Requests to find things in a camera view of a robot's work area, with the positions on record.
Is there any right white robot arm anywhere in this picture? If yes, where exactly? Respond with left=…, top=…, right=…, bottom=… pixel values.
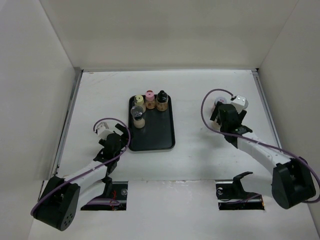
left=210, top=101, right=316, bottom=209

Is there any red label spice jar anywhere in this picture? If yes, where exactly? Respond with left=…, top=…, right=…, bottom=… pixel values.
left=212, top=96, right=230, bottom=111

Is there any black cap grinder bottle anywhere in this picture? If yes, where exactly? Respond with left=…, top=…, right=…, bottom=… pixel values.
left=211, top=119, right=221, bottom=130

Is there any silver cap blue label bottle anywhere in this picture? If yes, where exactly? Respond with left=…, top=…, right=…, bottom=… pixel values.
left=244, top=99, right=249, bottom=109

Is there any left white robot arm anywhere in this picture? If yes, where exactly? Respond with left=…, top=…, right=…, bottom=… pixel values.
left=30, top=118, right=131, bottom=231

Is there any black rectangular plastic tray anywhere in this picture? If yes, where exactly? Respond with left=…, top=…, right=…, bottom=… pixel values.
left=127, top=96, right=176, bottom=152

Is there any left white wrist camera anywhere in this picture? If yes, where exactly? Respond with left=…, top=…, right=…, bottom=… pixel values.
left=95, top=121, right=113, bottom=140

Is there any yellow cap spice bottle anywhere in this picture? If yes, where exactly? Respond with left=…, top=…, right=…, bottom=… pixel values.
left=134, top=95, right=146, bottom=113

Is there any small black cap spice bottle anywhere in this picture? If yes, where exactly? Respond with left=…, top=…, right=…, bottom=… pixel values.
left=156, top=90, right=169, bottom=112

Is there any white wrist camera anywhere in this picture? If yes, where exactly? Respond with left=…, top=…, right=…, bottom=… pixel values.
left=230, top=95, right=247, bottom=114
left=95, top=121, right=113, bottom=140

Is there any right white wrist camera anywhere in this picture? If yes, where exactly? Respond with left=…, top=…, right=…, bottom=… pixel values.
left=230, top=95, right=247, bottom=114

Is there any grey cap pepper grinder bottle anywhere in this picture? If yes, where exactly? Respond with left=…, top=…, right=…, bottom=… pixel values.
left=130, top=105, right=145, bottom=129

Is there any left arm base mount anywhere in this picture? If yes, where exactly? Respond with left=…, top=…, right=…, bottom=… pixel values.
left=76, top=176, right=128, bottom=211

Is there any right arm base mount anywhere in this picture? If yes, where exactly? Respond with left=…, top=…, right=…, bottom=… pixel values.
left=215, top=171, right=265, bottom=211

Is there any pink cap spice bottle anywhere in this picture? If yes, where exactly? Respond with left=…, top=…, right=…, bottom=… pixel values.
left=145, top=90, right=156, bottom=110

